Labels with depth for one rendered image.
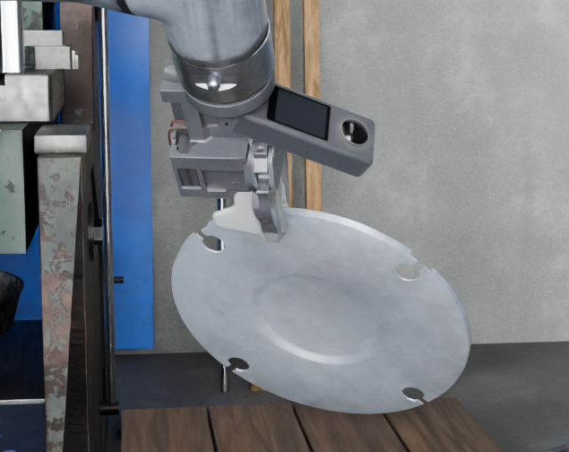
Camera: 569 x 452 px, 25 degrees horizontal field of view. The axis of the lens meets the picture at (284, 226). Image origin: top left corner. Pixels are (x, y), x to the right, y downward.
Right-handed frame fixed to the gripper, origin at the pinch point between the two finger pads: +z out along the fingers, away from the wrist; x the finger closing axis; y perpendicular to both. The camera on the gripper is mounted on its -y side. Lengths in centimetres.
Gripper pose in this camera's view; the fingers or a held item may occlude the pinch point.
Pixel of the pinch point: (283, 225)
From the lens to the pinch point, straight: 114.4
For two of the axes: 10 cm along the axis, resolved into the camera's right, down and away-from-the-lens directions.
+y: -9.9, -0.3, 1.5
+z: 1.1, 5.8, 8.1
